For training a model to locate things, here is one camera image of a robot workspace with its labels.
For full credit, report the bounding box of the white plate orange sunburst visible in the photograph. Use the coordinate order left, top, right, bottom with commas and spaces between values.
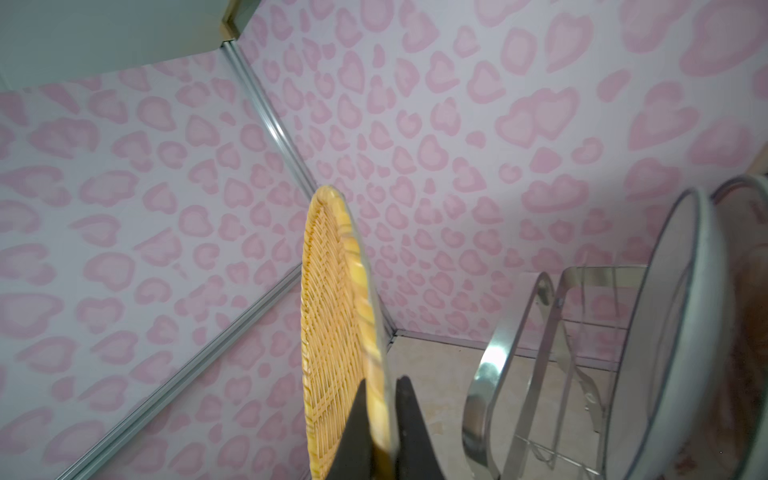
713, 175, 767, 479

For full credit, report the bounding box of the white plate black rim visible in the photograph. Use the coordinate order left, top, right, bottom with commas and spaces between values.
602, 188, 734, 479

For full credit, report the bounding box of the orange woven pattern plate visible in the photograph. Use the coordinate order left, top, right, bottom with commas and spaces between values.
301, 185, 400, 479

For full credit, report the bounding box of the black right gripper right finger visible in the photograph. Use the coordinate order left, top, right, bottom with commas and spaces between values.
396, 376, 444, 480

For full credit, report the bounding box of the stainless steel dish rack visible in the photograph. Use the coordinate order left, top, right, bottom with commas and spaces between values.
461, 265, 645, 479

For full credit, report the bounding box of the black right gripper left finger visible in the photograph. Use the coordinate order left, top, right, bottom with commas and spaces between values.
326, 380, 373, 480

